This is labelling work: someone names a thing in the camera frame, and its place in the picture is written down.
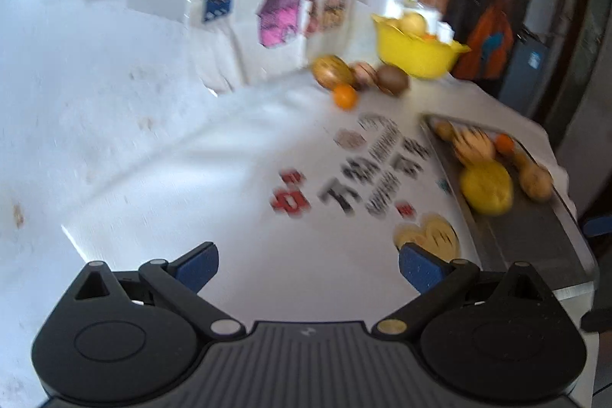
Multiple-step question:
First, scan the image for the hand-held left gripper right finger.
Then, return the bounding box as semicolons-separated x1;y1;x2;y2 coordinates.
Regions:
372;242;558;339

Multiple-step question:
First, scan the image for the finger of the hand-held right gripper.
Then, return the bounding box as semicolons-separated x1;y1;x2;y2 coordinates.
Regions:
584;217;612;239
580;307;612;333

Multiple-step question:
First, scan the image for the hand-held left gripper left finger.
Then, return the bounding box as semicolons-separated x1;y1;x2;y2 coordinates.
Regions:
72;241;247;342

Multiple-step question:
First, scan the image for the tan striped fruit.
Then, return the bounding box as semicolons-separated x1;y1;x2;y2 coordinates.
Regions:
520;163;554;202

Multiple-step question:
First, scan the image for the grey metal tray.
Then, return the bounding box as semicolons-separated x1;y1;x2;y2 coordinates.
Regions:
421;112;598;300

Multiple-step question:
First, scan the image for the yellow-green round fruit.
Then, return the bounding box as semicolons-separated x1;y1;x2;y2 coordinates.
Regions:
460;160;514;216

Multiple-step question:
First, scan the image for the tan ridged bread-like item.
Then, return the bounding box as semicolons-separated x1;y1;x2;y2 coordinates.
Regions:
453;127;495;165

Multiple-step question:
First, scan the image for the printed white table cover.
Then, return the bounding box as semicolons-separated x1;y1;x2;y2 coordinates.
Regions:
61;68;577;323

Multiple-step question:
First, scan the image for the dark brown round fruit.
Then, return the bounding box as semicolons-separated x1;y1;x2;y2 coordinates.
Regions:
375;64;411;96

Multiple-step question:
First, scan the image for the yellow plastic bowl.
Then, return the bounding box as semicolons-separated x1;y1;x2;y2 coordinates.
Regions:
372;13;472;80

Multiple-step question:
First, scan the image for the yellow-brown striped fruit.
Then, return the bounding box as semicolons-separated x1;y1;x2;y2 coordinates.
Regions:
312;55;355;91

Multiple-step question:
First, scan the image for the large pale yellow fruit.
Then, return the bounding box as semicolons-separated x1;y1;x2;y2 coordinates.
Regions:
399;12;428;35

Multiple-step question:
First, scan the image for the drawing of colourful houses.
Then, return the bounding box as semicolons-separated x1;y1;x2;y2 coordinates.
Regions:
184;0;397;93

